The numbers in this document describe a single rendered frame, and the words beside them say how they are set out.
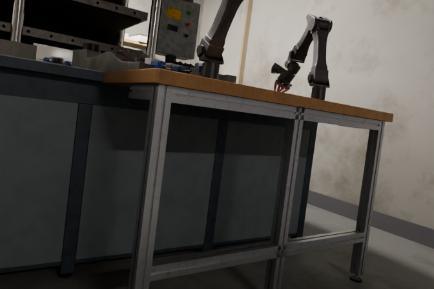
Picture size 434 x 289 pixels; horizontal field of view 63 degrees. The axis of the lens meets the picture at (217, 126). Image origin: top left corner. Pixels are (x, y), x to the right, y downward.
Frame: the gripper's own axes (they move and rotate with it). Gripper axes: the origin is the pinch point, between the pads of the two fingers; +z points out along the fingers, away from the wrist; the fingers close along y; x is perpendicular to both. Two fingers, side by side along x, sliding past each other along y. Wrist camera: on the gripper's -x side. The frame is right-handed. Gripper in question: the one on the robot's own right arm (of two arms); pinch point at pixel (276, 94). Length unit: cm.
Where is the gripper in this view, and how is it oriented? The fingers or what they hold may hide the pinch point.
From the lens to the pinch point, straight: 201.4
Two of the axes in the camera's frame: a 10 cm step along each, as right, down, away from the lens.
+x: 7.0, 5.9, -3.9
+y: -4.7, -0.2, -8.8
